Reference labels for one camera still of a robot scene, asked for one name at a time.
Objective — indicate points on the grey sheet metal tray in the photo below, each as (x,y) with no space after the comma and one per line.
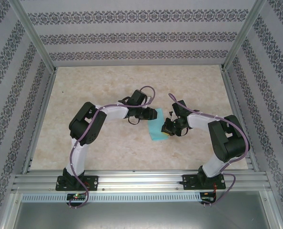
(141,217)

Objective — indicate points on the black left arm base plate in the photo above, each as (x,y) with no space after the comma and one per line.
(92,182)

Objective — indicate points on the teal paper sheet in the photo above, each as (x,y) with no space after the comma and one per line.
(155,130)

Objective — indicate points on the aluminium frame post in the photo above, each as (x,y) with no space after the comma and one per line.
(34,35)
(245,35)

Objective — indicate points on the aluminium table side rail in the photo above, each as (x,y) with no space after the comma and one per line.
(47,95)
(234,95)

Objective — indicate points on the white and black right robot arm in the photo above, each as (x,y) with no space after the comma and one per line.
(214,167)

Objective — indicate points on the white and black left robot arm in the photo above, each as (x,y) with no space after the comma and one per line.
(78,155)

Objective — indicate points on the aluminium mounting rail beam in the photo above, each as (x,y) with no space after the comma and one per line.
(141,180)

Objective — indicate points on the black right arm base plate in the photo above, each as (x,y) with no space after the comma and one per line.
(188,182)

